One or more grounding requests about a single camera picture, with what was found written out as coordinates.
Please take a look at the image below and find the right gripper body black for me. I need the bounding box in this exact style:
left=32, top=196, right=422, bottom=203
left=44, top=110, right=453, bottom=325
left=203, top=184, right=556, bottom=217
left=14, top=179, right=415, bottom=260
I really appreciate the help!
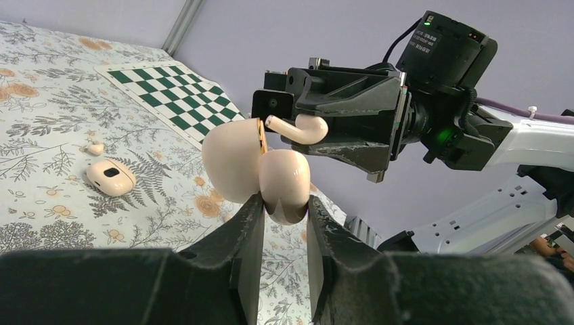
left=376, top=67, right=411, bottom=161

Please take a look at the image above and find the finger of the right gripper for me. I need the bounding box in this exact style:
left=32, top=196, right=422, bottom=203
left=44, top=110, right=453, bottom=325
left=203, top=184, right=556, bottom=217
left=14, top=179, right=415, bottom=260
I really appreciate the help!
left=281, top=139, right=391, bottom=173
left=263, top=58, right=399, bottom=123

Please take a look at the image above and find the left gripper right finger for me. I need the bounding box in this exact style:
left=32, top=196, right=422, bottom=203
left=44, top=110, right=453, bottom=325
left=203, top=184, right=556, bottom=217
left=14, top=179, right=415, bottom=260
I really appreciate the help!
left=307, top=196, right=573, bottom=324

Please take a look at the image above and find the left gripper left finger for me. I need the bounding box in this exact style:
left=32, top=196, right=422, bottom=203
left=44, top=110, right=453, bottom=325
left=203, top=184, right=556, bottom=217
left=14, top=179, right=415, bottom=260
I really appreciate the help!
left=1, top=194, right=265, bottom=324

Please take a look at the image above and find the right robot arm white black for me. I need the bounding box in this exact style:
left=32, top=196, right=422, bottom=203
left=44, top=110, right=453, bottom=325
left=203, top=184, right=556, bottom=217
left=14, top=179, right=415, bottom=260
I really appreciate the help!
left=251, top=11, right=573, bottom=254

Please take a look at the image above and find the green white checkered mat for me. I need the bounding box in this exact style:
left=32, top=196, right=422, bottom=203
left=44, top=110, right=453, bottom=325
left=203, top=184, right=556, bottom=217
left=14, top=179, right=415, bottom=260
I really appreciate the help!
left=94, top=60, right=244, bottom=149

